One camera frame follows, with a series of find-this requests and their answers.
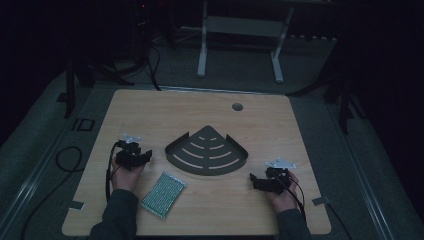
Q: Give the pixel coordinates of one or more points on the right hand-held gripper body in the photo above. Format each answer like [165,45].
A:
[278,180]

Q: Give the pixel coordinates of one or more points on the white table frame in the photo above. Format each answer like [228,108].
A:
[243,26]

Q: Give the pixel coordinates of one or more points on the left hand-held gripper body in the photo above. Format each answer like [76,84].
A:
[126,159]

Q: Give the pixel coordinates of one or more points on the green scouring pad packet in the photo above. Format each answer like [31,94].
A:
[163,194]

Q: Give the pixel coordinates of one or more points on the dark metal corner shelf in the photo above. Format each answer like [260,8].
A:
[206,156]

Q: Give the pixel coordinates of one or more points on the black metal stand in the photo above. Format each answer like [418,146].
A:
[343,100]
[70,86]

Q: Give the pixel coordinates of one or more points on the round table grommet hole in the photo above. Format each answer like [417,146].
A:
[237,107]

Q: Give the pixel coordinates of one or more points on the person's left hand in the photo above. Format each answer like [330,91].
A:
[125,178]

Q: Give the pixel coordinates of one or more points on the person's right hand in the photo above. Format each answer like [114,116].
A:
[284,201]

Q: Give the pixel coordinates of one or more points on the grey tape piece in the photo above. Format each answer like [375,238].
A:
[76,205]
[320,201]

